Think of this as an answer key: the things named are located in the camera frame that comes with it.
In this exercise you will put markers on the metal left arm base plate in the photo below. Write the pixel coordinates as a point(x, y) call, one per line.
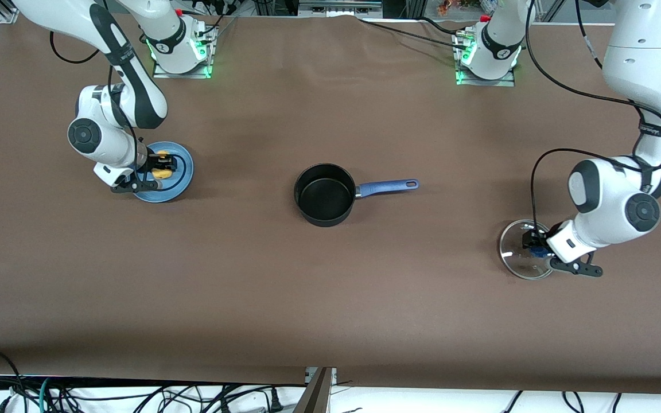
point(508, 80)

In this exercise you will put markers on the black power plug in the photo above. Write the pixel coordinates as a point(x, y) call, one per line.
point(276, 400)

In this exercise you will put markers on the yellow potato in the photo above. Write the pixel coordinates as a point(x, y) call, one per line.
point(164, 174)

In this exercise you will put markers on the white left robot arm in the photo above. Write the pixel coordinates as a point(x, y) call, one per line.
point(646, 74)

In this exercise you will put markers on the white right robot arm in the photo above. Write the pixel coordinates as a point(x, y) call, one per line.
point(135, 86)

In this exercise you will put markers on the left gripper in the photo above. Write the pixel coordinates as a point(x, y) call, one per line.
point(539, 239)

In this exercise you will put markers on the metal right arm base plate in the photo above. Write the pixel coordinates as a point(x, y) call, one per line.
point(207, 63)

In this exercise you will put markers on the grey metal frame bar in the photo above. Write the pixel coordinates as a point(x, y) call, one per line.
point(339, 7)

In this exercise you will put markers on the glass lid blue knob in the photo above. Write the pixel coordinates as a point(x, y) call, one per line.
point(517, 252)

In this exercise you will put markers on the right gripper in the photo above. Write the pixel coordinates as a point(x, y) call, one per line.
point(151, 163)

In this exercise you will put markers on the aluminium frame corner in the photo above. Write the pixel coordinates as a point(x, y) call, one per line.
point(3, 14)

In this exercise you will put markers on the blue round plate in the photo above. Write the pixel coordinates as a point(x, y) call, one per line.
point(184, 166)

